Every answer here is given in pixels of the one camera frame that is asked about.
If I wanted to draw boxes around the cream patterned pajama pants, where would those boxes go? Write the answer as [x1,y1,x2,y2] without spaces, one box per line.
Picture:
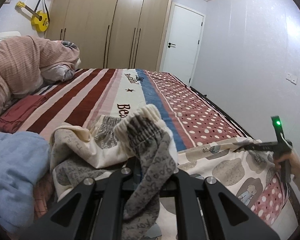
[50,105,286,239]

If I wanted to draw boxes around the right hand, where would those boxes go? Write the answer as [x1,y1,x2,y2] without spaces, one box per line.
[274,151,300,179]

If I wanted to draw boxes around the pink checked garment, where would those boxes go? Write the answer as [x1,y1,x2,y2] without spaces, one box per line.
[33,172,55,220]

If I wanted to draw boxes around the striped polka dot bed blanket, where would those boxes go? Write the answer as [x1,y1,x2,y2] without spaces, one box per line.
[0,68,300,240]

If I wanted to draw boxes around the light blue folded garment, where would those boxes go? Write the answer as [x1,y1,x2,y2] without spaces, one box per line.
[0,132,50,234]

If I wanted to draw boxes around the dark red folded garment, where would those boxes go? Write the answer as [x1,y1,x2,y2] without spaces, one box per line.
[0,95,47,134]

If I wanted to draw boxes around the white door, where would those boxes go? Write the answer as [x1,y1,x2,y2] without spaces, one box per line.
[160,3,206,85]

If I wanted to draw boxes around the pink striped duvet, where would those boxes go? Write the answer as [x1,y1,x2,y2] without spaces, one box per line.
[0,36,81,116]

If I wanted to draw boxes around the wooden wardrobe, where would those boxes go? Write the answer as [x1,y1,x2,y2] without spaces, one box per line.
[46,0,171,71]

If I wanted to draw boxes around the yellow ukulele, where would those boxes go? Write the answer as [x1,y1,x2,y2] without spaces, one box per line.
[16,0,50,33]

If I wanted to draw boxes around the white headboard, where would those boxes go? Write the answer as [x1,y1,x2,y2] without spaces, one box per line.
[0,31,21,41]

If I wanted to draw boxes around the white wall switch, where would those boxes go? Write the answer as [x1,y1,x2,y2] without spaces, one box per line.
[286,73,298,85]

